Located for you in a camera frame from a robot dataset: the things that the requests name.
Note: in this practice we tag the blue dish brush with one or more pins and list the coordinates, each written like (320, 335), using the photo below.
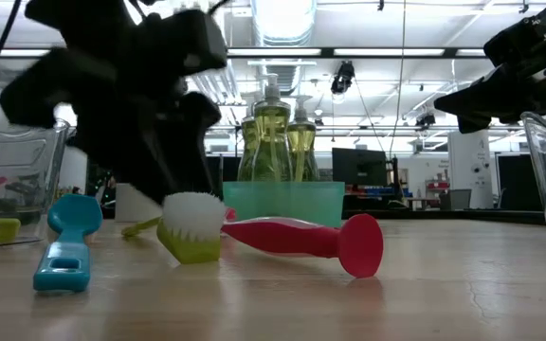
(74, 213)

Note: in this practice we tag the black ceiling-hung camera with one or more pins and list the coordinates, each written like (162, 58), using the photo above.
(344, 76)
(425, 119)

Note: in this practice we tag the white pillar cabinet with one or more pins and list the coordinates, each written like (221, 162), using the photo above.
(469, 166)

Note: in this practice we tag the clear green dish soap bottle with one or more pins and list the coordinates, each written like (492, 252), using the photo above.
(246, 151)
(273, 142)
(303, 151)

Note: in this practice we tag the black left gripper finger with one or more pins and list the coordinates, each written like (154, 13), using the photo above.
(199, 132)
(135, 151)

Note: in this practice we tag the round ceiling air duct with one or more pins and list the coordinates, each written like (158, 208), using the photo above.
(292, 19)

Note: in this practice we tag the black aluminium table frame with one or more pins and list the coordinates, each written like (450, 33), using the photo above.
(443, 217)

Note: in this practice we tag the red suction-cup dish brush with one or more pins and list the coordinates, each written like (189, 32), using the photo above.
(360, 244)

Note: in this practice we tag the grey background box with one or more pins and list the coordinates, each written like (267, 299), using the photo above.
(458, 199)

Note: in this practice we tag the dark wall panel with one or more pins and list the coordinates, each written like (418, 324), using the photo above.
(519, 182)

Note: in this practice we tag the snake plant in white pot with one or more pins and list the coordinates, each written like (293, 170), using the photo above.
(131, 206)

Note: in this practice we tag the black computer monitor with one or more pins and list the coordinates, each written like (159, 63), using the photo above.
(358, 166)

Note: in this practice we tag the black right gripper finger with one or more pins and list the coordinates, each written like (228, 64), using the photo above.
(481, 92)
(486, 108)

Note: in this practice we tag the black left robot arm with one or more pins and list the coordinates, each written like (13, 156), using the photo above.
(78, 23)

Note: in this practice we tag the green translucent plastic caddy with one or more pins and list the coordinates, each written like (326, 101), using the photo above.
(282, 203)

